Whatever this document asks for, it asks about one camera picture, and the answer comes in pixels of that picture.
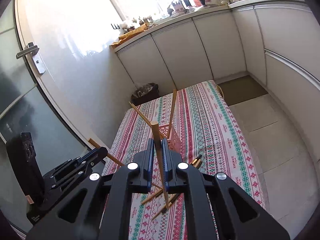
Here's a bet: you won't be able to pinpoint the dark chopstick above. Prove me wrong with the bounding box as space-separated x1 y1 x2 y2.
161 193 180 213
190 154 202 168

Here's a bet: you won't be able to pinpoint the bamboo chopstick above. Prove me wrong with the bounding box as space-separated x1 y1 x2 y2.
151 200 174 221
129 102 152 128
88 138 124 166
167 89 177 139
141 189 163 205
151 121 169 209

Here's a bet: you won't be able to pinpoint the knife block with utensils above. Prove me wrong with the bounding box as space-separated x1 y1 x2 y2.
169 0 185 17

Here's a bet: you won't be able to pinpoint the white kitchen cabinets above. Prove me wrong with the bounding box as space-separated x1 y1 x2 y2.
115 0 319 162

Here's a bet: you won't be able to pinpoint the pink perforated utensil holder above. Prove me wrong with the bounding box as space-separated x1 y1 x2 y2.
159 125 181 152

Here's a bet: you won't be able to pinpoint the patterned striped tablecloth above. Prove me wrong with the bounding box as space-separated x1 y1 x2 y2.
110 80 265 239

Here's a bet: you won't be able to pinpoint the dark trash bin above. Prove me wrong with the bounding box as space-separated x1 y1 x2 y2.
131 83 160 106

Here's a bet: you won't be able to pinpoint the glass door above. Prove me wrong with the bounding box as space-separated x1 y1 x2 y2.
1 2 88 233

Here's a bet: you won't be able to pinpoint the brown floor mat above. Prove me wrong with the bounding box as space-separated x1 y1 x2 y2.
218 75 268 106

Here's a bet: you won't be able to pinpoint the yellow cloth on counter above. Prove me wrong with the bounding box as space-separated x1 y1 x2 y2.
110 23 148 49

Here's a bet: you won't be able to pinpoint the red bottle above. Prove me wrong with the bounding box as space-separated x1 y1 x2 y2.
193 0 202 7

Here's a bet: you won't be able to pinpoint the metal door handle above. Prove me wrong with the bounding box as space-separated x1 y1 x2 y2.
16 42 47 75

